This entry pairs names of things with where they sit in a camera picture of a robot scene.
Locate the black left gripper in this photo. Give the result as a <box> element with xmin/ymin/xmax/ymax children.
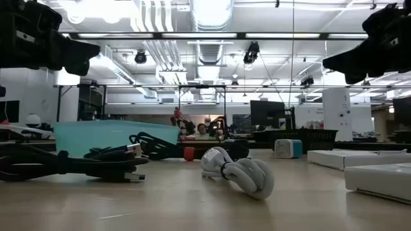
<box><xmin>0</xmin><ymin>0</ymin><xmax>101</xmax><ymax>77</ymax></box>

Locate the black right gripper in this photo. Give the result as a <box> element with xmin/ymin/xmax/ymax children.
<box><xmin>322</xmin><ymin>3</ymin><xmax>411</xmax><ymax>85</ymax></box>

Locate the small white and blue box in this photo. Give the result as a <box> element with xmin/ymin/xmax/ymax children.
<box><xmin>274</xmin><ymin>139</ymin><xmax>304</xmax><ymax>160</ymax></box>

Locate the thick black USB cable bundle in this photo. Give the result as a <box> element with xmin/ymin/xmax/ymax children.
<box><xmin>0</xmin><ymin>142</ymin><xmax>150</xmax><ymax>184</ymax></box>

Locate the black cable bundle red strap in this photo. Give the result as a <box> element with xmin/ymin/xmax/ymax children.
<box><xmin>128</xmin><ymin>131</ymin><xmax>250</xmax><ymax>162</ymax></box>

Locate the white cable bundle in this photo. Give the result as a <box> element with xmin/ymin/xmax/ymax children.
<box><xmin>200</xmin><ymin>146</ymin><xmax>275</xmax><ymax>201</ymax></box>

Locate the translucent teal plastic bin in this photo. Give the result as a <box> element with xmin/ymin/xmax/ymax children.
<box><xmin>53</xmin><ymin>119</ymin><xmax>180</xmax><ymax>158</ymax></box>

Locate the dark storage shelf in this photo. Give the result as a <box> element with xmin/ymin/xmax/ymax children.
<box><xmin>77</xmin><ymin>83</ymin><xmax>107</xmax><ymax>121</ymax></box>

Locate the white pillar with notices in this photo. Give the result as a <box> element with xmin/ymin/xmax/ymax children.
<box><xmin>322</xmin><ymin>87</ymin><xmax>354</xmax><ymax>142</ymax></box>

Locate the black woven basket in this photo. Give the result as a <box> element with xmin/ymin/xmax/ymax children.
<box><xmin>252</xmin><ymin>128</ymin><xmax>339</xmax><ymax>152</ymax></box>

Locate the white globe lamp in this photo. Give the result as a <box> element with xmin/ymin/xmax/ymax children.
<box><xmin>25</xmin><ymin>113</ymin><xmax>42</xmax><ymax>128</ymax></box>

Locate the flat white cardboard box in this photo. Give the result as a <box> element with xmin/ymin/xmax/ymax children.
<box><xmin>306</xmin><ymin>148</ymin><xmax>411</xmax><ymax>171</ymax></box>
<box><xmin>344</xmin><ymin>162</ymin><xmax>411</xmax><ymax>205</ymax></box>

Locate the black computer monitor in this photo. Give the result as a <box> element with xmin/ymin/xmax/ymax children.
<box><xmin>250</xmin><ymin>99</ymin><xmax>286</xmax><ymax>127</ymax></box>

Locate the person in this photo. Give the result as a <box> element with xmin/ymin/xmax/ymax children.
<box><xmin>195</xmin><ymin>123</ymin><xmax>210</xmax><ymax>140</ymax></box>

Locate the black ceiling camera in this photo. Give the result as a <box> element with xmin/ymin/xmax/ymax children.
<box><xmin>242</xmin><ymin>40</ymin><xmax>261</xmax><ymax>65</ymax></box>
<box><xmin>134</xmin><ymin>49</ymin><xmax>148</xmax><ymax>65</ymax></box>

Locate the dark wall monitor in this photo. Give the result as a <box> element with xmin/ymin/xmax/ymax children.
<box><xmin>0</xmin><ymin>99</ymin><xmax>21</xmax><ymax>124</ymax></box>

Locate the black overhead frame bar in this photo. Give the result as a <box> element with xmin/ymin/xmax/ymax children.
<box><xmin>60</xmin><ymin>31</ymin><xmax>370</xmax><ymax>41</ymax></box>

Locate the black background table frame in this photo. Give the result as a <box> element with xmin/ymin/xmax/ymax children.
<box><xmin>177</xmin><ymin>84</ymin><xmax>227</xmax><ymax>135</ymax></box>

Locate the silver ventilation duct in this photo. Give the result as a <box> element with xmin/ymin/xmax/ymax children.
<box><xmin>189</xmin><ymin>0</ymin><xmax>235</xmax><ymax>33</ymax></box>

